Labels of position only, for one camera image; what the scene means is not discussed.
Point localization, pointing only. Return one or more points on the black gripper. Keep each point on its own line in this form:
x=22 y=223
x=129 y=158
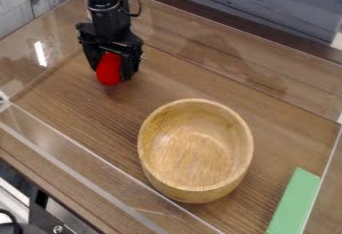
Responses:
x=124 y=43

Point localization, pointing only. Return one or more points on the red plush strawberry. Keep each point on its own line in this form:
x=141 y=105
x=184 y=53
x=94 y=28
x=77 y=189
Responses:
x=108 y=69

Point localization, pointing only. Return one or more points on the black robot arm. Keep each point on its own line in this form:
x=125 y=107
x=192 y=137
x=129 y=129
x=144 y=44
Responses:
x=110 y=16

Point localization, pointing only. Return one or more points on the wooden bowl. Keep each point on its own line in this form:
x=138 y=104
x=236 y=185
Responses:
x=195 y=148

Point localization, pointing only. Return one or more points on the clear acrylic front panel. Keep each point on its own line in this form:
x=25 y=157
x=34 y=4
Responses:
x=110 y=199

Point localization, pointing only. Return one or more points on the green rectangular block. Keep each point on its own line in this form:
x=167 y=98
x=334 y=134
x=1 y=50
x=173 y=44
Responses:
x=292 y=208

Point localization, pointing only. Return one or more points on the black metal table bracket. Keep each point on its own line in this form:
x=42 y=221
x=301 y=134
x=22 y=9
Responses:
x=41 y=218

